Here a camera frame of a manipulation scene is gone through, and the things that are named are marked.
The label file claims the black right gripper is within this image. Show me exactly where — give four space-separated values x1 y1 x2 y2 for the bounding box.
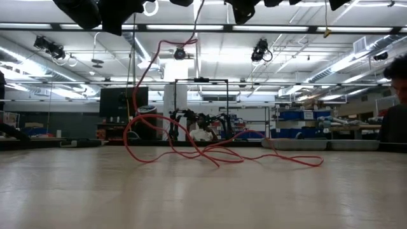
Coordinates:
224 0 261 25

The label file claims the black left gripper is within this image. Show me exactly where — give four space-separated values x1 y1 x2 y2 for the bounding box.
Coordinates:
168 0 194 8

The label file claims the red cord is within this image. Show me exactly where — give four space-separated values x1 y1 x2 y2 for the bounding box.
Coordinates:
122 0 324 169

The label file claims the black overhead rig beam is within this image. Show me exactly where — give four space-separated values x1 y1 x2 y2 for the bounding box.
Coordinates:
0 21 407 33

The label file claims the yellow hanging connector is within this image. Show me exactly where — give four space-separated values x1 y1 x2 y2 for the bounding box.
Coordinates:
323 0 333 38

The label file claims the black background robot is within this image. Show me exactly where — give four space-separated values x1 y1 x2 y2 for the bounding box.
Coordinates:
168 109 235 141

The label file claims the blue storage bins shelf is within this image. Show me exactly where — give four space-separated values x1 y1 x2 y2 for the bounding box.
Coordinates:
275 108 333 139

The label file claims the white ceiling vent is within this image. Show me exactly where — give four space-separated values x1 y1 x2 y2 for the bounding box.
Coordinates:
353 36 367 54

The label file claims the black monitor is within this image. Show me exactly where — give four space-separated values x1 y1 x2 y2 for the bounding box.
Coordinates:
99 86 149 118

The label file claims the person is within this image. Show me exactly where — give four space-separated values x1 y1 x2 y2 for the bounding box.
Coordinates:
378 53 407 143
189 119 219 142

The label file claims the grey tool kit case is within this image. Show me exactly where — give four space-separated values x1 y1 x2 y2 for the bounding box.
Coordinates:
261 137 381 151

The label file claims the black ceiling camera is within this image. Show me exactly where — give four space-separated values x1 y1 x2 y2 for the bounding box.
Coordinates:
250 38 273 63
173 46 187 60
33 34 67 60

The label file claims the black stand frame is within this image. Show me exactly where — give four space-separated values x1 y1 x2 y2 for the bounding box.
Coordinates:
173 77 230 141

